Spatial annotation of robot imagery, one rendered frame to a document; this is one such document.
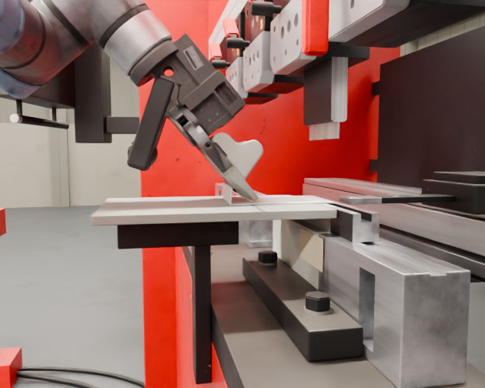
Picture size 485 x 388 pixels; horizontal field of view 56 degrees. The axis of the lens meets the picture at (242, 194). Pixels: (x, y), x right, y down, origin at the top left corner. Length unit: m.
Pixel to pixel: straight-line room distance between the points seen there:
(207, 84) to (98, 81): 1.44
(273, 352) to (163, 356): 1.11
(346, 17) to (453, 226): 0.42
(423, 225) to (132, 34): 0.55
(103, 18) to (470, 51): 0.87
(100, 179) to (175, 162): 8.14
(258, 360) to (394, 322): 0.13
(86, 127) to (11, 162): 7.75
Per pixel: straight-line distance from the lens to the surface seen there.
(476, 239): 0.73
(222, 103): 0.55
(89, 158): 9.53
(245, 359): 0.44
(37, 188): 9.65
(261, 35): 0.76
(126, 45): 0.56
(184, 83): 0.58
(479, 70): 1.17
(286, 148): 1.48
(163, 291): 1.48
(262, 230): 0.92
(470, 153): 1.17
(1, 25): 0.45
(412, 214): 0.86
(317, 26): 0.44
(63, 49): 0.59
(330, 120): 0.56
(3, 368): 2.41
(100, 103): 1.96
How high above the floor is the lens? 1.06
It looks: 5 degrees down
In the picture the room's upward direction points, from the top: straight up
